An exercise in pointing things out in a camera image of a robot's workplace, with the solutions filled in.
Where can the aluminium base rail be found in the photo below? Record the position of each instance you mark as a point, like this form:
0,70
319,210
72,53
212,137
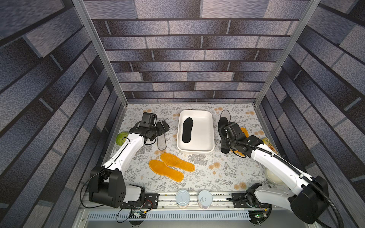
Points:
222,213

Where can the orange fuzzy insole front lower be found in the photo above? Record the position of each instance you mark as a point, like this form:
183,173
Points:
160,168

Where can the orange fuzzy insole right outer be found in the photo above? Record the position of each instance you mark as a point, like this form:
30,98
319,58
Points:
247,135

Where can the yellow-green snack bag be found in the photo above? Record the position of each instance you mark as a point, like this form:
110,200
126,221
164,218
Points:
270,145

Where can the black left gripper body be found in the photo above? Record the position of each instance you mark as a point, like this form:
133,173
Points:
157,130

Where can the green cabbage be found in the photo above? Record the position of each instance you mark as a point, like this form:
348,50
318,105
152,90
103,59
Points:
122,138

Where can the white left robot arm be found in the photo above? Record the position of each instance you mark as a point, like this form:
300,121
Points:
107,185

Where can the white plastic storage box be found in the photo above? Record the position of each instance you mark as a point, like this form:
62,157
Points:
202,141

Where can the black foam insole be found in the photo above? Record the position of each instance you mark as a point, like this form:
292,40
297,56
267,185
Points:
223,121
187,130

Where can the grey felt insole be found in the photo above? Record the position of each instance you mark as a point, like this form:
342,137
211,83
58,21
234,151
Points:
161,142
226,114

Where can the white bowl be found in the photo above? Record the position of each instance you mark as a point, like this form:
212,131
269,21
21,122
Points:
274,179

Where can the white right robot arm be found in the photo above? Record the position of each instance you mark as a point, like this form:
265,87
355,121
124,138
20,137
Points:
308,198

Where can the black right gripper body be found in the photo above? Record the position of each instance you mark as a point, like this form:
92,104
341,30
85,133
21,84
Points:
225,135

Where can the orange fuzzy insole front upper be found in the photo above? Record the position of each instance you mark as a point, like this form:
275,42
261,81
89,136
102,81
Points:
174,161

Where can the orange fuzzy insole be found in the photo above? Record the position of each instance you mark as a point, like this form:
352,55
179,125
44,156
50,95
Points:
247,135
174,161
160,168

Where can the silver tin can right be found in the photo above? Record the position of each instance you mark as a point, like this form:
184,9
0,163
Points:
205,199

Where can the silver tin can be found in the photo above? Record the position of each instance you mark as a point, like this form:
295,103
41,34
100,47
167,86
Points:
182,198
205,199

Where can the silver tin can left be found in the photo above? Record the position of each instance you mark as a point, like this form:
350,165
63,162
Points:
182,198

